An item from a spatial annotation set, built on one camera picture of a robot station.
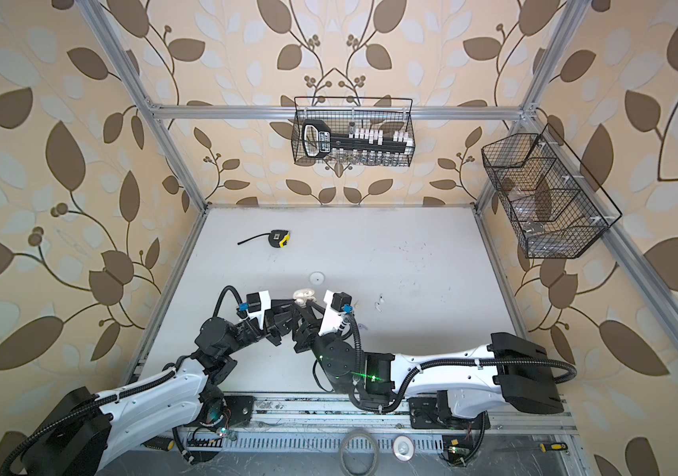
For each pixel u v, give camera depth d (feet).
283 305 2.25
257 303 1.95
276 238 3.55
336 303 1.82
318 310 2.10
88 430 1.37
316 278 3.24
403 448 2.28
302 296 2.25
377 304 3.05
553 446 2.27
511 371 1.54
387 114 2.99
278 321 2.09
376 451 2.17
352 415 2.47
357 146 2.76
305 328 1.85
